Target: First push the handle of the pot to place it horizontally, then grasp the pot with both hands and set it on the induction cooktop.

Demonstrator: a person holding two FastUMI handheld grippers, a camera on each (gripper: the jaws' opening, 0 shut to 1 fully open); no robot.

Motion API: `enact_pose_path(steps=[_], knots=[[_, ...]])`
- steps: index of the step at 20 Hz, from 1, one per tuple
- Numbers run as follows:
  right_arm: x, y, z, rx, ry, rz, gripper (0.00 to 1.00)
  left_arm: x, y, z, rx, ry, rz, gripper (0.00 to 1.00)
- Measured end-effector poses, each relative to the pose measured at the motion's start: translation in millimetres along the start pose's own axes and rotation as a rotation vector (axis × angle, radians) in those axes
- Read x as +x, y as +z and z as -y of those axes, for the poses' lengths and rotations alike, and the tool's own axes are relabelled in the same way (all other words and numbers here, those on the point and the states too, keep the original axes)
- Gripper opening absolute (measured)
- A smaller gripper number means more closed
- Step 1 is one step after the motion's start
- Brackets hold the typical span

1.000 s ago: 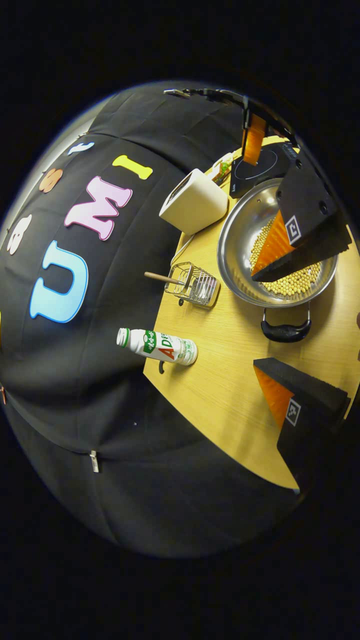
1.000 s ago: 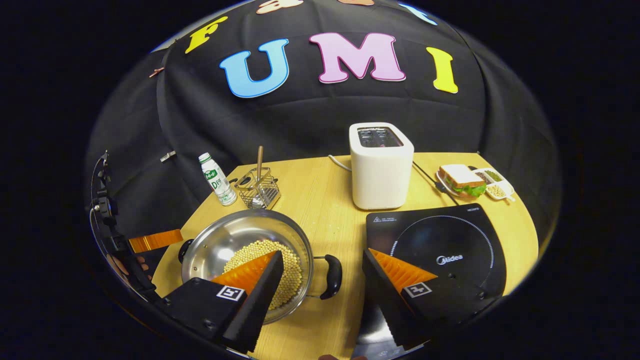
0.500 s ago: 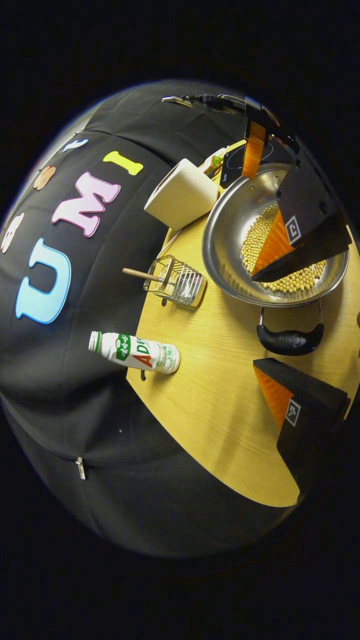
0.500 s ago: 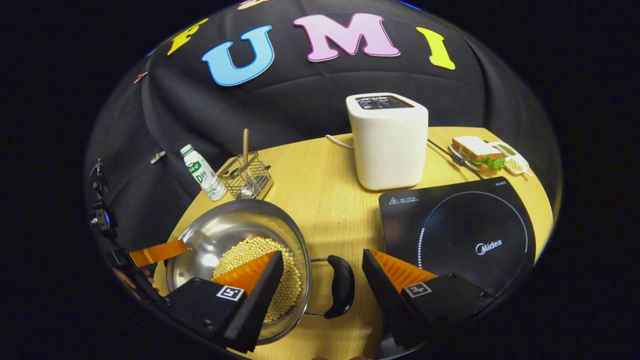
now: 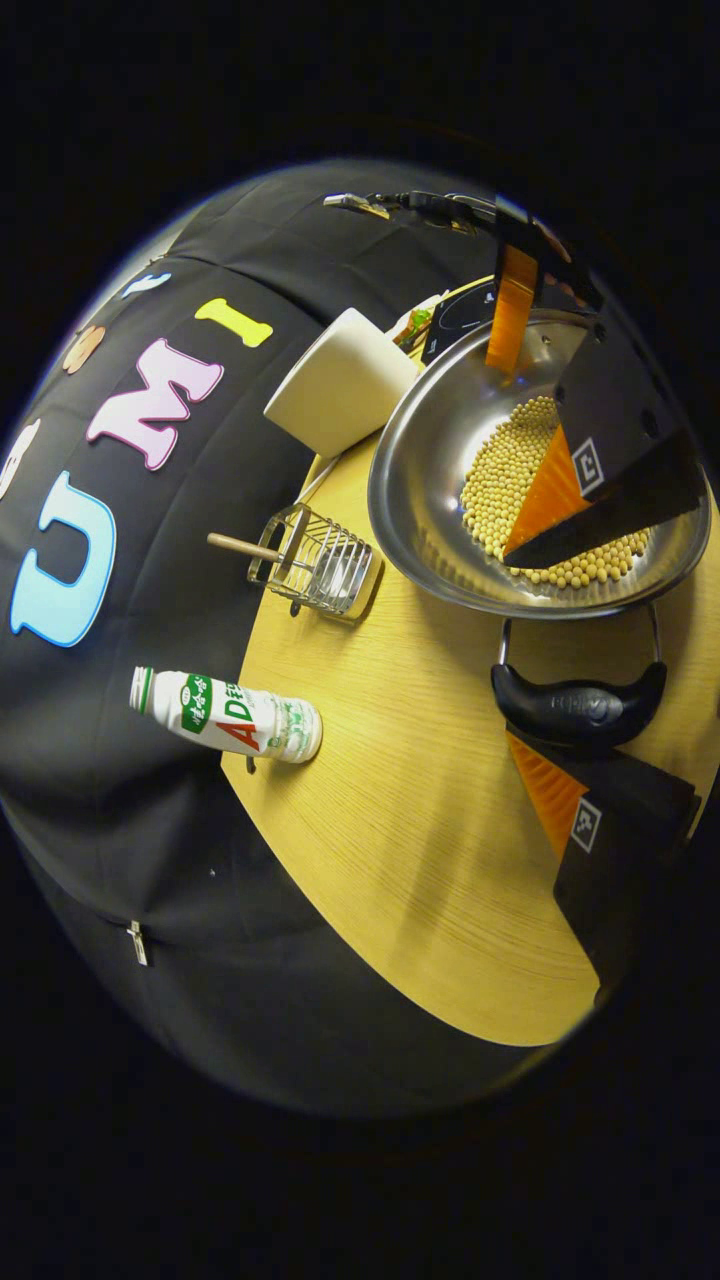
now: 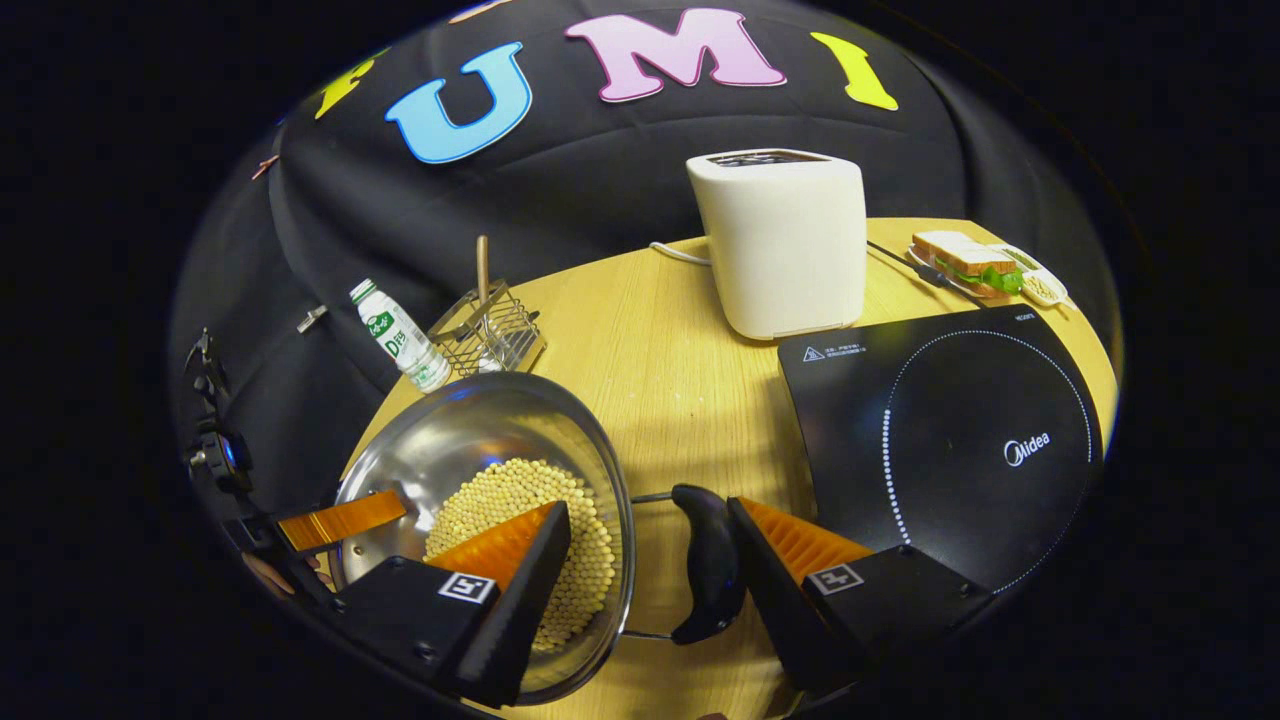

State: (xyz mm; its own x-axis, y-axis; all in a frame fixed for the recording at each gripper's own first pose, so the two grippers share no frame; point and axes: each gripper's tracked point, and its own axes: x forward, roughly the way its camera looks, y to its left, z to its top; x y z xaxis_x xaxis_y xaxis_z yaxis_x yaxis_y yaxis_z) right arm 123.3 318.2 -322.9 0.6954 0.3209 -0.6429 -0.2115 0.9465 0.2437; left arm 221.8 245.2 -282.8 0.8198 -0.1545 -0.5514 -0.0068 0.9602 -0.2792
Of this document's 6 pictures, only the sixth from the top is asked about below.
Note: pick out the white divided dish with beans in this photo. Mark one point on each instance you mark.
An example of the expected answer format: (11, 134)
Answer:
(1040, 285)

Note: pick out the stainless steel pot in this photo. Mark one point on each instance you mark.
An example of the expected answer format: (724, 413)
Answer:
(480, 430)

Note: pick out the pile of yellow soybeans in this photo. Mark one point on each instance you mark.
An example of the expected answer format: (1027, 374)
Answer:
(520, 500)

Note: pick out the black backdrop cloth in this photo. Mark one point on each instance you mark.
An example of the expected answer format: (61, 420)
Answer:
(600, 170)

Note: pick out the sandwich with lettuce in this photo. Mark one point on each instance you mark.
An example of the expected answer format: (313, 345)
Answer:
(965, 262)

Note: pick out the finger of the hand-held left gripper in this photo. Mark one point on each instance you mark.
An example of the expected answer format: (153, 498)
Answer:
(340, 520)

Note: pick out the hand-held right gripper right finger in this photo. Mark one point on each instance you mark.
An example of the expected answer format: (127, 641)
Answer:
(775, 600)

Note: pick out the wooden clothespin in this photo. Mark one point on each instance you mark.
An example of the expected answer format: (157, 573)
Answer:
(265, 165)

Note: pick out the white toaster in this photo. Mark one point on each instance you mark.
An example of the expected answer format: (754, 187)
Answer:
(785, 250)

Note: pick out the white drink bottle green label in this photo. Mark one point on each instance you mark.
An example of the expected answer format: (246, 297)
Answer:
(400, 340)

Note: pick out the wooden stick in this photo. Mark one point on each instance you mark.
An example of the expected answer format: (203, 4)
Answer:
(483, 265)

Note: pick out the black induction cooktop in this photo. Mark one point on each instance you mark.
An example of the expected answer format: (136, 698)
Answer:
(950, 450)

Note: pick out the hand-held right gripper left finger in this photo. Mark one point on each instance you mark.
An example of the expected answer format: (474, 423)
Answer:
(520, 620)

